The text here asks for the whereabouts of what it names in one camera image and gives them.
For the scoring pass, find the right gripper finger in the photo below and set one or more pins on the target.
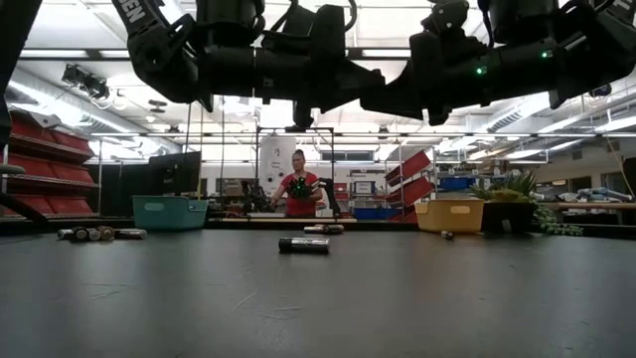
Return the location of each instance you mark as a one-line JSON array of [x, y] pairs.
[[402, 99]]

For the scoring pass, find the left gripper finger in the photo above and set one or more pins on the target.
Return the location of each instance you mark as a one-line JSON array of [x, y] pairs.
[[358, 84]]

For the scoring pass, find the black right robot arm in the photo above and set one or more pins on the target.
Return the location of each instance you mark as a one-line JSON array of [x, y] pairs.
[[571, 54]]

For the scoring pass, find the black background robot arm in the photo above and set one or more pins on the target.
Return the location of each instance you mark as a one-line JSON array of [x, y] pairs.
[[253, 196]]

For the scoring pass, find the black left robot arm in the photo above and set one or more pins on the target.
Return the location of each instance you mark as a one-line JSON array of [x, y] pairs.
[[159, 59]]

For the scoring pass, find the white column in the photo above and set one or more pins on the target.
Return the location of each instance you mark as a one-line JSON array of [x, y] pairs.
[[273, 164]]

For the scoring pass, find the tilted red bin rack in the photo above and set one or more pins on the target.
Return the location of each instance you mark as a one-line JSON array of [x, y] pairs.
[[412, 191]]

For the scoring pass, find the framed white sign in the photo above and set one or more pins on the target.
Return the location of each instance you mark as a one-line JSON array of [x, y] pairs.
[[364, 187]]

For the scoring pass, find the blue shelf bin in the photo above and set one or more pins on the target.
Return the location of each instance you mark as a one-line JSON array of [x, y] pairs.
[[454, 184]]

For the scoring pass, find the blue storage bin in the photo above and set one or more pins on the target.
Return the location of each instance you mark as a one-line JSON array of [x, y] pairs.
[[375, 214]]

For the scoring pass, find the brown cardboard box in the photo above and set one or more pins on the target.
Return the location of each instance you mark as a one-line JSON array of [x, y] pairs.
[[233, 187]]

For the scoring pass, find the yellow plastic bin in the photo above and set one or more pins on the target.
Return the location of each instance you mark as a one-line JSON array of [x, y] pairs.
[[449, 216]]

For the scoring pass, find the person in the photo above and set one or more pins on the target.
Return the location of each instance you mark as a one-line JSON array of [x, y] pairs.
[[298, 206]]

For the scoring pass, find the black ceiling spotlight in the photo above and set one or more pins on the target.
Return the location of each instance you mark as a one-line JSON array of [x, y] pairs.
[[600, 90]]

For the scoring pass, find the black monitor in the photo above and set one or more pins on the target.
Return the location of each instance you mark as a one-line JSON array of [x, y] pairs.
[[174, 174]]

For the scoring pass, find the potted artificial plant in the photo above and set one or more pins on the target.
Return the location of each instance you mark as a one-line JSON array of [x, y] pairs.
[[512, 214]]

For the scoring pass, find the teal plastic bin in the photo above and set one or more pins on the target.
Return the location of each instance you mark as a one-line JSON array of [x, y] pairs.
[[169, 214]]

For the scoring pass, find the wooden bench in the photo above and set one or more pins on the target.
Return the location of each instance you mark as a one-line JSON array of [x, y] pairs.
[[596, 205]]

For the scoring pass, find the black track spotlights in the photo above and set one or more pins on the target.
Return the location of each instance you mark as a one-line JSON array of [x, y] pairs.
[[92, 87]]

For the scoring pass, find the shelf rack with red bins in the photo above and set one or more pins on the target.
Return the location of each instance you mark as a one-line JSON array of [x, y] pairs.
[[45, 171]]

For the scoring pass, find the grey disc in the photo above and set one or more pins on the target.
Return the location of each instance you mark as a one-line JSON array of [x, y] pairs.
[[10, 169]]

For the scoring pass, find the black diagonal strut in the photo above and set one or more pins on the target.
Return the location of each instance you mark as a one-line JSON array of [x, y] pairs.
[[20, 209]]

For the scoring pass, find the black overhead frame bar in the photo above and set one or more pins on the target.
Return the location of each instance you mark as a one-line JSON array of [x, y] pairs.
[[355, 53]]

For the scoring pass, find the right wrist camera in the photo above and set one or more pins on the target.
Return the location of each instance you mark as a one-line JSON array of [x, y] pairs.
[[447, 17]]

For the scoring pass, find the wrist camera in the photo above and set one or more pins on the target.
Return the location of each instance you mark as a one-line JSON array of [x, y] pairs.
[[447, 17], [323, 30]]

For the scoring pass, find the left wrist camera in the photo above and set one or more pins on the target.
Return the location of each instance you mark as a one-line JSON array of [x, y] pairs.
[[323, 30]]

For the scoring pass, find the silver ventilation duct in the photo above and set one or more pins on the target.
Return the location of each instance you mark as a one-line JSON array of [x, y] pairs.
[[49, 107]]

